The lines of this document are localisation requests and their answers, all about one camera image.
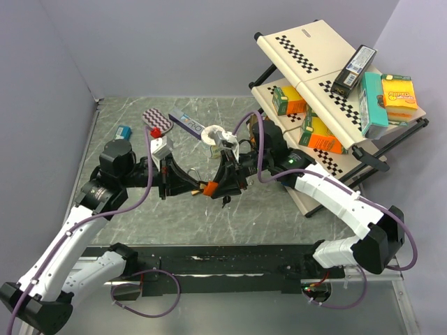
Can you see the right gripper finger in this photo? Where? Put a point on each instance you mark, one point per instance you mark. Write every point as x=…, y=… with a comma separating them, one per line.
x=223, y=190
x=224, y=175

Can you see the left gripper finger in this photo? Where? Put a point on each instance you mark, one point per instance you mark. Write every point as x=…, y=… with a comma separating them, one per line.
x=178, y=189
x=180, y=175

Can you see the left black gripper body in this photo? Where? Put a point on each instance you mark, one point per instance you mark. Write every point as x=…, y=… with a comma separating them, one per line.
x=161, y=179

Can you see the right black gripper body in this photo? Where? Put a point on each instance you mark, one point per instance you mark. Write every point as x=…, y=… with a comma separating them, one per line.
x=246, y=165

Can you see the orange black padlock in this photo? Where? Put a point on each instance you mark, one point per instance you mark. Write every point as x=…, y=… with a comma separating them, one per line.
x=208, y=188

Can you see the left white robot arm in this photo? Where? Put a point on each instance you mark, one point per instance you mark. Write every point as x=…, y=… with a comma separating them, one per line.
x=46, y=295

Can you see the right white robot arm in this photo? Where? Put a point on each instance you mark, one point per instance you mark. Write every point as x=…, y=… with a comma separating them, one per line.
x=378, y=233

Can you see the blue chip bag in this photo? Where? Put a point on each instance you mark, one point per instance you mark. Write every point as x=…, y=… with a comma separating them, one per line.
x=287, y=181

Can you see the purple toothpaste box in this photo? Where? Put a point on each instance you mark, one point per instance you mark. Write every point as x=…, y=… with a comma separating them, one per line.
x=187, y=123

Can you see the pink striped oval sponge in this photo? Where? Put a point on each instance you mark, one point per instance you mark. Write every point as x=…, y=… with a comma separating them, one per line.
x=154, y=119

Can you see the blue rectangular box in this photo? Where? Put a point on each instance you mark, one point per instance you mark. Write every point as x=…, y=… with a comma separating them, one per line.
x=122, y=133

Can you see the lower orange green box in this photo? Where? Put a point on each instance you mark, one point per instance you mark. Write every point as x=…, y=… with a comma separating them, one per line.
x=316, y=135

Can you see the orange green box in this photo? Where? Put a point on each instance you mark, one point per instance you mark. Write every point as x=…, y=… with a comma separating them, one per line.
x=316, y=135
x=286, y=100

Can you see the upper orange green box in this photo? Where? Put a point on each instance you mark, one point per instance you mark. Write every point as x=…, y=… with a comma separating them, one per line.
x=286, y=100

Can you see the beige checkered shelf rack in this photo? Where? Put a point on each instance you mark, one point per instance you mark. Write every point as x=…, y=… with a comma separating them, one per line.
x=309, y=57

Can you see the black rectangular box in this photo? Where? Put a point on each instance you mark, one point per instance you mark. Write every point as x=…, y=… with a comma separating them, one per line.
x=353, y=71

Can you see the teal box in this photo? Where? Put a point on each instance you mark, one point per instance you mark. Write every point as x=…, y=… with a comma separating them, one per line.
x=373, y=115

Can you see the orange sponge pack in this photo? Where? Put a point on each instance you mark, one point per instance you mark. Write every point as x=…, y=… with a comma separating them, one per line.
x=399, y=98

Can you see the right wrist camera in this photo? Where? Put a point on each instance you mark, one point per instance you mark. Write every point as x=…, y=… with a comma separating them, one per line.
x=228, y=141

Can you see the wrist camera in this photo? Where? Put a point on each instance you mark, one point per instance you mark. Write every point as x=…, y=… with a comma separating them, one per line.
x=228, y=141
x=161, y=146

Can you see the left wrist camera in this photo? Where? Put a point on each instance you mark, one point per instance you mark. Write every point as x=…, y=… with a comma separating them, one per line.
x=161, y=146

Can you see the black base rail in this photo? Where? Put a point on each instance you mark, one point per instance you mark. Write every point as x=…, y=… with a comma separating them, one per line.
x=222, y=269

